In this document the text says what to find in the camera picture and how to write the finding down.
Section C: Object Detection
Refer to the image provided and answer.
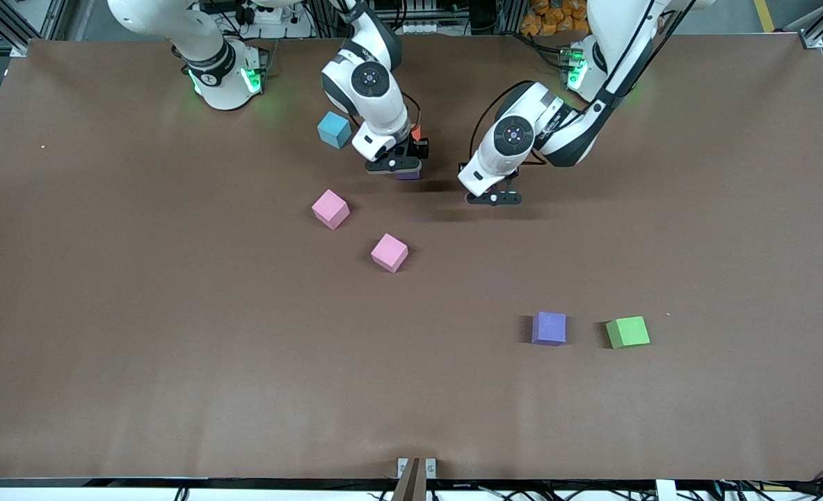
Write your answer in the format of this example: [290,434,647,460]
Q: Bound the pink foam cube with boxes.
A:
[371,233,409,273]
[312,189,351,231]

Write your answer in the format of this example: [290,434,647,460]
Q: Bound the teal foam cube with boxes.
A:
[317,111,353,150]

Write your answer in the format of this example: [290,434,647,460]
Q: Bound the metal equipment rack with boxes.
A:
[383,0,471,35]

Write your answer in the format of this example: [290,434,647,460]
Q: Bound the orange bagged items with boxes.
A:
[522,0,591,37]

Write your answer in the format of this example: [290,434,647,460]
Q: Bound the green foam cube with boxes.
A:
[605,316,650,349]

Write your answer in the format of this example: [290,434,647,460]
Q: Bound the white power strip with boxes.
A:
[234,0,295,25]

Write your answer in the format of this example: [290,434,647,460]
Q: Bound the black table edge trim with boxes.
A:
[0,476,823,488]

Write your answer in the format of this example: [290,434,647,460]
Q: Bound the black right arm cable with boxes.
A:
[399,92,424,133]

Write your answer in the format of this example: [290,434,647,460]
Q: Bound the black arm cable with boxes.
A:
[470,0,694,166]
[399,92,424,133]

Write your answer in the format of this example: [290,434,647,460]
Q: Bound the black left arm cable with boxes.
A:
[470,0,694,166]

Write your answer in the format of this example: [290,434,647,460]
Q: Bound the small metal bracket plate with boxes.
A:
[397,457,437,480]

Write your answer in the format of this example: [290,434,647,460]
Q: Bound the brown support post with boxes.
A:
[392,457,427,501]

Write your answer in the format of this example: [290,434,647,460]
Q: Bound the tangled dark cable bundle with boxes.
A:
[714,468,823,501]

